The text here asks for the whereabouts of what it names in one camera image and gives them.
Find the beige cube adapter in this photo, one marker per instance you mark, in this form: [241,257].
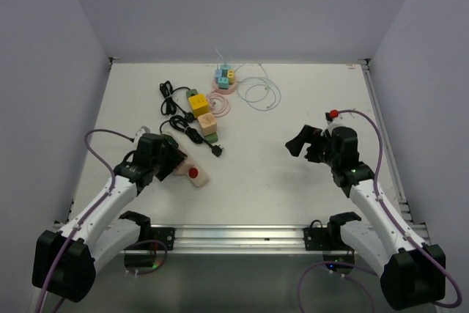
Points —
[208,123]

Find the aluminium frame rail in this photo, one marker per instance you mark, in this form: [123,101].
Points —
[211,239]

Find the green power strip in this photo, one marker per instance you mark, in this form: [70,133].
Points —
[213,137]

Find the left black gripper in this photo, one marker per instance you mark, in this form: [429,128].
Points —
[174,157]

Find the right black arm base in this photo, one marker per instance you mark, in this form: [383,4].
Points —
[327,239]

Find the beige power strip red sockets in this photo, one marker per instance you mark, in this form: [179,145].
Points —
[189,167]

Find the blue charger cube front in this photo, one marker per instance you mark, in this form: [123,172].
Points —
[223,83]

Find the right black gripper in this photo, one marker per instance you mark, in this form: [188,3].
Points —
[308,134]

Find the yellow cube adapter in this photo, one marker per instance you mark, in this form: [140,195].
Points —
[199,105]

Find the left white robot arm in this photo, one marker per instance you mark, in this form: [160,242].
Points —
[67,261]

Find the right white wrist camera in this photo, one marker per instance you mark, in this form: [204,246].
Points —
[334,120]

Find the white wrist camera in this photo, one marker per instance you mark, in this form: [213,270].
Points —
[141,131]
[334,120]

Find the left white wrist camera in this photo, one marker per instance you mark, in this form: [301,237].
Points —
[141,131]

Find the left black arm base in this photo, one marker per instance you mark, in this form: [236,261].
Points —
[150,251]

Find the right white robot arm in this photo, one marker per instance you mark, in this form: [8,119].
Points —
[410,271]

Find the yellow charger cube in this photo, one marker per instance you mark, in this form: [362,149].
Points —
[231,74]

